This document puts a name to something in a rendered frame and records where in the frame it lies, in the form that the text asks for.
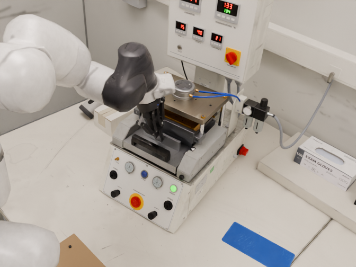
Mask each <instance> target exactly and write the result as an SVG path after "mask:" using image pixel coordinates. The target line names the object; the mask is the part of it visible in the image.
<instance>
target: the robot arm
mask: <svg viewBox="0 0 356 267"><path fill-rule="evenodd" d="M154 71H155V70H154V65H153V61H152V57H151V55H150V53H149V51H148V49H147V47H146V46H144V45H143V44H141V43H137V42H128V43H125V44H123V45H121V46H120V47H119V49H118V64H117V66H116V68H115V70H114V69H111V68H109V67H107V66H105V65H102V64H99V63H97V62H95V61H91V53H90V51H89V49H88V48H87V46H86V45H84V44H83V43H82V42H81V41H80V39H79V38H78V37H76V36H75V35H73V34H72V33H71V32H70V31H68V30H66V29H65V28H63V27H62V26H60V25H58V24H56V23H55V22H52V21H49V20H46V19H44V18H41V17H39V16H36V15H33V14H26V15H19V16H18V17H16V18H14V19H13V20H11V22H10V23H9V24H8V25H7V26H6V29H5V32H4V35H3V42H0V109H2V110H8V111H12V112H16V113H33V112H37V111H40V110H42V109H43V108H44V107H45V106H46V105H47V104H48V103H49V101H50V99H51V97H52V95H53V93H54V90H55V88H56V85H58V86H64V87H74V88H75V90H76V92H77V93H78V94H79V95H81V96H83V97H85V98H88V99H90V100H93V101H95V102H98V103H101V104H103V105H106V106H108V107H110V108H112V109H114V110H116V111H119V112H128V111H130V110H131V109H133V108H134V107H136V106H137V108H138V109H139V111H140V113H139V115H140V119H139V120H137V121H136V124H138V125H140V126H141V127H142V128H143V129H144V131H145V132H146V133H147V134H150V135H152V136H153V137H154V138H155V139H156V140H158V141H160V142H163V140H164V136H163V133H162V128H163V127H164V125H163V124H162V122H164V120H165V111H164V102H165V97H164V96H166V95H170V94H173V93H175V83H174V80H173V77H172V75H171V74H170V73H162V74H160V73H154ZM160 116H161V117H160ZM144 118H146V120H147V123H148V124H146V121H145V120H144ZM10 191H11V184H10V179H9V176H8V172H7V167H6V163H5V158H4V152H3V149H2V145H1V142H0V208H1V207H2V206H3V205H4V204H6V202H7V200H8V196H9V194H10ZM59 257H60V243H59V241H58V239H57V237H56V235H55V233H54V232H52V231H50V230H47V229H45V228H42V227H39V226H37V225H34V224H26V223H20V222H12V221H3V220H0V267H56V266H57V265H58V263H59Z"/></svg>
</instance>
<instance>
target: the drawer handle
mask: <svg viewBox="0 0 356 267"><path fill-rule="evenodd" d="M131 144H132V145H133V146H134V145H135V144H139V145H141V146H143V147H145V148H147V149H149V150H151V151H153V152H155V153H157V154H159V155H161V156H163V157H164V161H165V162H168V161H169V160H170V158H171V154H170V151H169V150H167V149H165V148H163V147H161V146H159V145H157V144H155V143H153V142H151V141H149V140H147V139H145V138H143V137H140V136H138V135H136V134H134V135H132V139H131Z"/></svg>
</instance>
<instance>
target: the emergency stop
mask: <svg viewBox="0 0 356 267"><path fill-rule="evenodd" d="M131 205H132V206H133V207H135V208H138V207H139V206H140V205H141V200H140V199H139V198H138V197H137V196H135V197H132V198H131Z"/></svg>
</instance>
